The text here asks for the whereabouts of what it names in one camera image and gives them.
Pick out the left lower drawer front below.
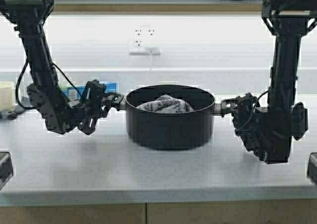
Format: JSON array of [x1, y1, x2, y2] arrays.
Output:
[[0, 204, 147, 224]]

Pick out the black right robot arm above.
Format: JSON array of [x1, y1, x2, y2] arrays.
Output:
[[213, 0, 317, 164]]

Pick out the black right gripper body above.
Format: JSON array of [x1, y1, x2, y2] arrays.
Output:
[[231, 93, 257, 137]]

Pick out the blue zip bag box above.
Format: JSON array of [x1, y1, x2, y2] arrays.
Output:
[[59, 81, 117, 101]]

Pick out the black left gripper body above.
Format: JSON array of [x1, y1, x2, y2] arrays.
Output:
[[77, 80, 108, 135]]

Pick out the white wall outlet plate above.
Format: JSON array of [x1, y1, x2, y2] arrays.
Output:
[[129, 26, 161, 56]]

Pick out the grey cloth in pot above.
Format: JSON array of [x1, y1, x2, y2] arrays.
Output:
[[136, 95, 195, 114]]

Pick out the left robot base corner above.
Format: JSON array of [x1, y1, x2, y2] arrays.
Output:
[[0, 152, 13, 190]]

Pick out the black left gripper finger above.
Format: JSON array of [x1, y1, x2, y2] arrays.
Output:
[[100, 92, 124, 115]]

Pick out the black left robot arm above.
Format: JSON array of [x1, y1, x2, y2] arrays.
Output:
[[0, 0, 124, 135]]

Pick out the right lower drawer front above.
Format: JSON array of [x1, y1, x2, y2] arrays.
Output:
[[147, 199, 317, 224]]

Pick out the black cooking pot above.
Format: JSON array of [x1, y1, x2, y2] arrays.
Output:
[[120, 85, 221, 150]]

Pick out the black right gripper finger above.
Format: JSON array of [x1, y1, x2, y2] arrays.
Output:
[[220, 98, 238, 117]]

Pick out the dark round plate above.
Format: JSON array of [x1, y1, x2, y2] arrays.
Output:
[[0, 110, 17, 120]]

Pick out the white mug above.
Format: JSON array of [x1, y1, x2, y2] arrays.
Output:
[[0, 81, 15, 110]]

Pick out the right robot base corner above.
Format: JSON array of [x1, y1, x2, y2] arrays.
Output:
[[307, 153, 317, 185]]

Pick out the drawer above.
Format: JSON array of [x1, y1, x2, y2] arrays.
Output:
[[0, 204, 147, 224], [147, 199, 317, 224]]

